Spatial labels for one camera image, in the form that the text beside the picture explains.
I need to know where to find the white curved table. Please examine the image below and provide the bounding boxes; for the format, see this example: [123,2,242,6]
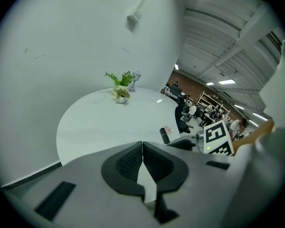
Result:
[56,87,181,167]

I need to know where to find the small succulent in white pot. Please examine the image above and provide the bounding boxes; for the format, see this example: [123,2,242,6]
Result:
[114,88,131,104]

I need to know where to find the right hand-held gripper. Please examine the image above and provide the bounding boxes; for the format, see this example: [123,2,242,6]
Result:
[167,120,235,156]

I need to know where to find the grey lantern ornament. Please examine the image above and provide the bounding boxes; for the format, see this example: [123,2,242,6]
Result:
[128,70,142,93]

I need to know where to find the white wall junction box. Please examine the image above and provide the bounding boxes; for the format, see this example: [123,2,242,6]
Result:
[126,9,143,24]

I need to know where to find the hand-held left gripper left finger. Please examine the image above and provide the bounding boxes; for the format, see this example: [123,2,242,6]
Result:
[101,141,145,203]

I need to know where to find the green plant in white pot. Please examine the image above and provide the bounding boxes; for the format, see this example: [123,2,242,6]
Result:
[105,70,136,96]

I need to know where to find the person's white t-shirt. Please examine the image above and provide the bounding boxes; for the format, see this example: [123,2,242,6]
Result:
[258,39,285,134]

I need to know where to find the person's right forearm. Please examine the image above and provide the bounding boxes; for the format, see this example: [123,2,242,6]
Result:
[232,119,276,152]

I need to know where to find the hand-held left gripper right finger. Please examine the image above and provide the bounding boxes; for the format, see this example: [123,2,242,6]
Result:
[142,141,189,224]

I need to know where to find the black office chair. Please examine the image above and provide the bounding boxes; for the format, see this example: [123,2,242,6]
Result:
[174,103,195,134]

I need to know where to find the white shelf rack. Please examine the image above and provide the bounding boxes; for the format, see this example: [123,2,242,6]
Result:
[195,90,231,119]

